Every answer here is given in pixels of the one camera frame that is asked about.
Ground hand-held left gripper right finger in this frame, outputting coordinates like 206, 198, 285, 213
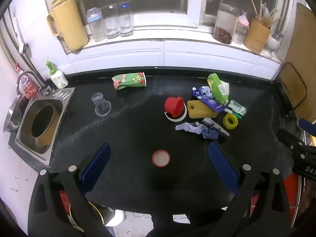
208, 141, 294, 237

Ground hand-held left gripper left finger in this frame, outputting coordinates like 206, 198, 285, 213
28, 143, 111, 237

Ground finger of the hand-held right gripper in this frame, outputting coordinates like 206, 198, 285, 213
276, 128, 305, 151
297, 118, 316, 137

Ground red plastic basin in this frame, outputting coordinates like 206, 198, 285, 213
247, 171, 307, 213

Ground grey black plastic tool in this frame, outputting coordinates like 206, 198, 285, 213
202, 118, 230, 139

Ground yellow tape roll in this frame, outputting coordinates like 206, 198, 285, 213
223, 114, 239, 129

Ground blue crumpled wrapper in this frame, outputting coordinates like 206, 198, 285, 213
175, 122, 220, 140

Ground white bowl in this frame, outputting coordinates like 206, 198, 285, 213
104, 209, 124, 228

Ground white green marker pen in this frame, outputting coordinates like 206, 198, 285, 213
223, 107, 243, 120

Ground stainless steel sink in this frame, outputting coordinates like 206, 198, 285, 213
15, 87, 76, 166

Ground clear plastic wrapper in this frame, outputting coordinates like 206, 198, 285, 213
227, 99, 247, 116

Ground yellow sponge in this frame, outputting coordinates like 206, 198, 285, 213
187, 100, 219, 119

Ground red rim white lid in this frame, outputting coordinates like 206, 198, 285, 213
151, 150, 171, 167

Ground clear plastic cup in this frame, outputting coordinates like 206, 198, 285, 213
91, 92, 112, 117

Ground red toy bucket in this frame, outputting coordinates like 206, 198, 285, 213
165, 102, 188, 122

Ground wooden cutting board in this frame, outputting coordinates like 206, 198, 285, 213
281, 2, 316, 119

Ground red plastic cup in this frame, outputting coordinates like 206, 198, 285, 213
165, 97, 185, 117

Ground green packet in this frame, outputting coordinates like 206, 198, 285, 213
207, 73, 229, 104

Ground white ceramic jar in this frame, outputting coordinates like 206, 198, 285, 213
265, 31, 284, 53

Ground green pink snack bag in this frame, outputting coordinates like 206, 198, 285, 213
112, 72, 148, 91

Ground steel pot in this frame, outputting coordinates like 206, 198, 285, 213
4, 96, 28, 132

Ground white green dish soap bottle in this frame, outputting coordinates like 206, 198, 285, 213
46, 60, 69, 89

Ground bamboo utensil holder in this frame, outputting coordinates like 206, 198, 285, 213
243, 17, 272, 55

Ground red label packet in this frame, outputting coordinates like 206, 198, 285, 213
20, 75, 41, 98

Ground steel faucet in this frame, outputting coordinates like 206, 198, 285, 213
17, 70, 52, 97

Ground pink cap baby bottle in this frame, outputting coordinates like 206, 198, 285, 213
233, 11, 250, 45

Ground bundle of wooden chopsticks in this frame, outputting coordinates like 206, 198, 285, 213
247, 0, 282, 27

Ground glass jar with red spices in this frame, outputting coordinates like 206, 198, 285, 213
213, 2, 241, 45

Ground blue cap baby bottle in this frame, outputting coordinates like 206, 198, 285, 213
86, 7, 106, 42

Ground yellow plastic pitcher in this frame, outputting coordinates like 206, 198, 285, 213
47, 0, 89, 53

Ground clear drinking glass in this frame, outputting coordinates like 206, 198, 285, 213
116, 2, 135, 34
101, 4, 120, 39

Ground black wire rack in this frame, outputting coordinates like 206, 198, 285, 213
274, 62, 308, 110

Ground white window frame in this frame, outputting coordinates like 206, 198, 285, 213
42, 0, 297, 28

